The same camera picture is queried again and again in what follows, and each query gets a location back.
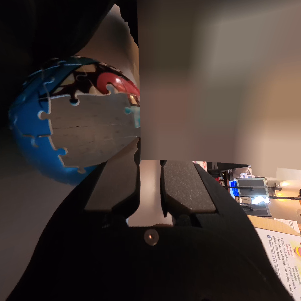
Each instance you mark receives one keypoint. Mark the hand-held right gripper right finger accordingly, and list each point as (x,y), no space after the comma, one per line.
(185,185)

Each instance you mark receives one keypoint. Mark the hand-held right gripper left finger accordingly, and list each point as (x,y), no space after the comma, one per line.
(112,183)

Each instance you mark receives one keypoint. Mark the blue shark puzzle ball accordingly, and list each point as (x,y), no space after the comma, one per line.
(35,131)

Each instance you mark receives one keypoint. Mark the small white paper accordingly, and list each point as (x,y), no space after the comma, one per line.
(288,224)

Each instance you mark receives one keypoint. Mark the printed instruction sheet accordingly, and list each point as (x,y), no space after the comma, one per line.
(282,256)

